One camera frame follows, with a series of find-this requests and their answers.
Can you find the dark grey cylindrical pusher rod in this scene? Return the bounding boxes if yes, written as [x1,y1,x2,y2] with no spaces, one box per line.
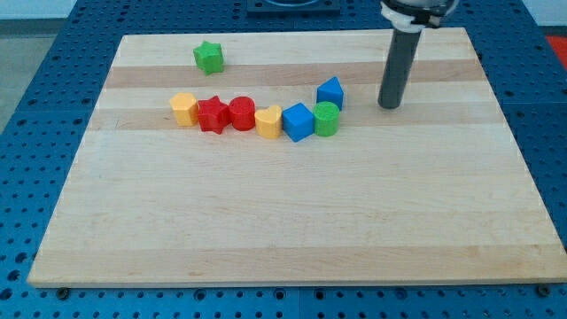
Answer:
[377,29,421,109]

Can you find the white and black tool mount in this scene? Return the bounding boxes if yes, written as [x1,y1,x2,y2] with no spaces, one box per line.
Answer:
[380,0,459,33]

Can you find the blue triangle block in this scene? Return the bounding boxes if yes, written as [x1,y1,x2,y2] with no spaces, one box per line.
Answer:
[316,76,344,111]

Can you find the green star block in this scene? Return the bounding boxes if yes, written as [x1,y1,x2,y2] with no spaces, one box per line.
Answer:
[193,41,224,75]

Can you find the red star block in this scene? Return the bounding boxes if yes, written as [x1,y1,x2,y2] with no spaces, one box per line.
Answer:
[198,96,230,135]

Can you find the green cylinder block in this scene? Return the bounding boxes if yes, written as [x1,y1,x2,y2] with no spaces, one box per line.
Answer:
[313,101,340,136]

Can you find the blue cube block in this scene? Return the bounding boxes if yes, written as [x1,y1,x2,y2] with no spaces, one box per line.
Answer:
[282,103,315,142]

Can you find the red object at right edge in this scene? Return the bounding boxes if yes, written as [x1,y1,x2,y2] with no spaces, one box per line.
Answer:
[546,35,567,69]

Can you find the yellow heart block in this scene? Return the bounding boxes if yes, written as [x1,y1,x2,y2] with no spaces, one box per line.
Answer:
[254,105,283,139]

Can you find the red cylinder block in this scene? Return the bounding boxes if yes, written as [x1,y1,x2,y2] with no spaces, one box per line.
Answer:
[229,97,256,131]

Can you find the wooden board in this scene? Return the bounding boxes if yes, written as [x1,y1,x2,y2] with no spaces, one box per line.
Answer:
[27,27,566,288]

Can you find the yellow hexagon block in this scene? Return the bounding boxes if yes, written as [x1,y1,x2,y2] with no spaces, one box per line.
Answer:
[169,92,198,127]

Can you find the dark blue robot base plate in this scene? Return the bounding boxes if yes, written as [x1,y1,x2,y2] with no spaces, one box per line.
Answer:
[245,0,342,16]

